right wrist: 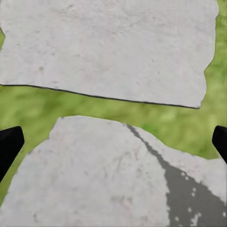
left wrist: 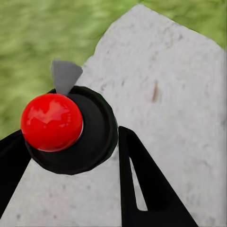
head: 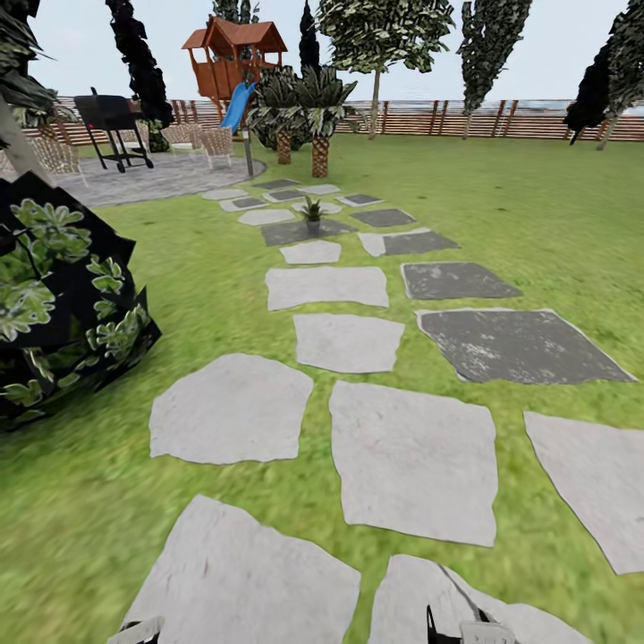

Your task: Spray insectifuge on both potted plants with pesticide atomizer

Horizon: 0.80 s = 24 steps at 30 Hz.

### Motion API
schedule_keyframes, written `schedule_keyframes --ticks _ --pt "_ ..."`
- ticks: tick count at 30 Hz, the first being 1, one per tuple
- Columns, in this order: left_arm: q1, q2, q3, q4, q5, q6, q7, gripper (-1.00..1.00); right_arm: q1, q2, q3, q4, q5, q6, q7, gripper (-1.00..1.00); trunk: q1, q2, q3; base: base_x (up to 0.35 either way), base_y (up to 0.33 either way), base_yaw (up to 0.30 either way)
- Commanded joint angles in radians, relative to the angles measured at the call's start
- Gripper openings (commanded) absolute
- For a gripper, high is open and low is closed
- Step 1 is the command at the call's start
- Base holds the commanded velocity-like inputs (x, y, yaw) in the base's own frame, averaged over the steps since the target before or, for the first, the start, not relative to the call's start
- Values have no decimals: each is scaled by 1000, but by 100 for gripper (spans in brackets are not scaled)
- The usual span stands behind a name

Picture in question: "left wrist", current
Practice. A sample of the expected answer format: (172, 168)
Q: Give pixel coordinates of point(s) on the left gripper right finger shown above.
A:
(165, 209)

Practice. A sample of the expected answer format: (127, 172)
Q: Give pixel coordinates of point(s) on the insectifuge atomizer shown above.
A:
(71, 129)

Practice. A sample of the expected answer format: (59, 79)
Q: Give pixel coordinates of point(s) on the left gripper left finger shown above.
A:
(14, 159)

